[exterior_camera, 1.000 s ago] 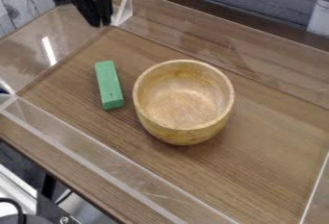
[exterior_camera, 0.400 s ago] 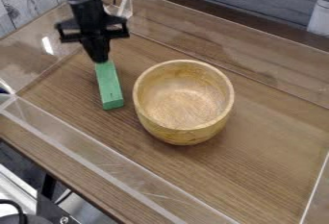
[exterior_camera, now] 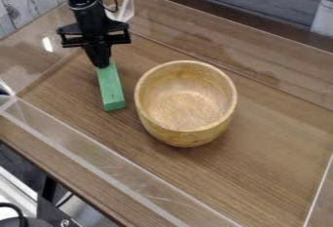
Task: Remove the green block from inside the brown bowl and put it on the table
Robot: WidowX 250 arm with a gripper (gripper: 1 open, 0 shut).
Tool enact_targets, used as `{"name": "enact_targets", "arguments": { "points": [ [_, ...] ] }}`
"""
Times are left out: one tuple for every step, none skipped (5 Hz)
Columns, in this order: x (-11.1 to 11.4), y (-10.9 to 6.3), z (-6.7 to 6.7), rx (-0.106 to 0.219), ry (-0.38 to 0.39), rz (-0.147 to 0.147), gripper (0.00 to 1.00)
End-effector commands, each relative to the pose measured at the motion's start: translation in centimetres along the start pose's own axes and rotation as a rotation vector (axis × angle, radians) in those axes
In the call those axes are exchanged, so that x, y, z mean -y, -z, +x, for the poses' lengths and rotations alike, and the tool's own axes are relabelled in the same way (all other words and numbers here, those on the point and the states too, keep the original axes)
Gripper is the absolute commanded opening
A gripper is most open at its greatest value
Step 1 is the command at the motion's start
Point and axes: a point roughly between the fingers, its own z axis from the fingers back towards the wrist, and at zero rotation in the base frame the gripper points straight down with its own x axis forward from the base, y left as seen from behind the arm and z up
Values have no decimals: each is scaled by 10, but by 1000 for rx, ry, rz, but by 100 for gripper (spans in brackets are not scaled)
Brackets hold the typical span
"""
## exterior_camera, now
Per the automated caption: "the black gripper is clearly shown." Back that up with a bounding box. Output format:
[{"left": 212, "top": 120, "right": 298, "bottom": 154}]
[{"left": 56, "top": 5, "right": 131, "bottom": 68}]

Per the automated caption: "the green rectangular block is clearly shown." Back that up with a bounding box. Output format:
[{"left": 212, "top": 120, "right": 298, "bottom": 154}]
[{"left": 96, "top": 62, "right": 125, "bottom": 112}]

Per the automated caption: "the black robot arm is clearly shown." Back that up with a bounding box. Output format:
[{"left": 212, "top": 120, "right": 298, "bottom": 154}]
[{"left": 56, "top": 0, "right": 131, "bottom": 68}]

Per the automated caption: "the brown wooden bowl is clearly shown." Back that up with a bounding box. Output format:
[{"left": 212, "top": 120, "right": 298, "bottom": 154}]
[{"left": 133, "top": 60, "right": 238, "bottom": 147}]

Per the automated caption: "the clear acrylic corner bracket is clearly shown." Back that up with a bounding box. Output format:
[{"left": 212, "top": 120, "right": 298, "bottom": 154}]
[{"left": 105, "top": 0, "right": 135, "bottom": 22}]

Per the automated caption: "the clear acrylic front wall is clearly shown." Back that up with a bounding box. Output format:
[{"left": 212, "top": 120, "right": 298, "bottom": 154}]
[{"left": 0, "top": 79, "right": 242, "bottom": 227}]

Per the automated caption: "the black metal bracket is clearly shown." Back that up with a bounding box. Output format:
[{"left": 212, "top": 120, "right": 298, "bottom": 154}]
[{"left": 36, "top": 196, "right": 81, "bottom": 227}]

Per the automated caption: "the black cable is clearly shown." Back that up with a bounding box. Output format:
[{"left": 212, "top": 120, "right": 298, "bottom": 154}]
[{"left": 0, "top": 202, "right": 28, "bottom": 227}]

